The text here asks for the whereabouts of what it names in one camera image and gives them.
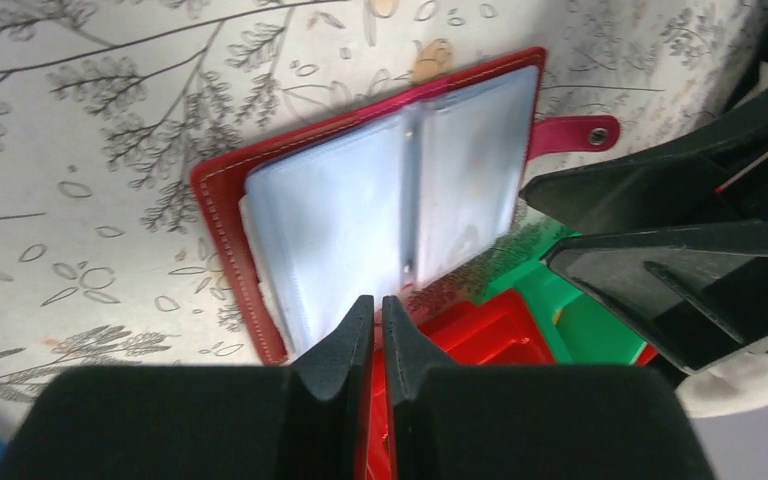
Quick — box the red plastic bin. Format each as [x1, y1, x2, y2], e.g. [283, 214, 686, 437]
[365, 289, 555, 479]
[634, 344, 658, 366]

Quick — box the green plastic bin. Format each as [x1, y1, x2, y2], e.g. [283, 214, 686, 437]
[475, 218, 645, 365]

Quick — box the red leather card holder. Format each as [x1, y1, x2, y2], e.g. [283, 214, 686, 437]
[190, 47, 621, 365]

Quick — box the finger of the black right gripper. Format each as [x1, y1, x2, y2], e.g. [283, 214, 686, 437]
[544, 220, 768, 374]
[520, 88, 768, 234]

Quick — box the floral patterned table mat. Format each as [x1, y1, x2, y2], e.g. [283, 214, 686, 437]
[0, 1, 768, 440]

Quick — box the left red plastic bin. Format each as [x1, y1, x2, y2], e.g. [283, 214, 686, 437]
[365, 289, 555, 479]

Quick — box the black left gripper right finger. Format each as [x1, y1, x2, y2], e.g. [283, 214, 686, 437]
[382, 296, 714, 479]

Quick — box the right red plastic bin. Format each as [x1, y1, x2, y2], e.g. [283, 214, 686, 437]
[634, 344, 658, 366]

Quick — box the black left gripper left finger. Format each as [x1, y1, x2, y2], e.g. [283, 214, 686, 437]
[0, 295, 374, 479]

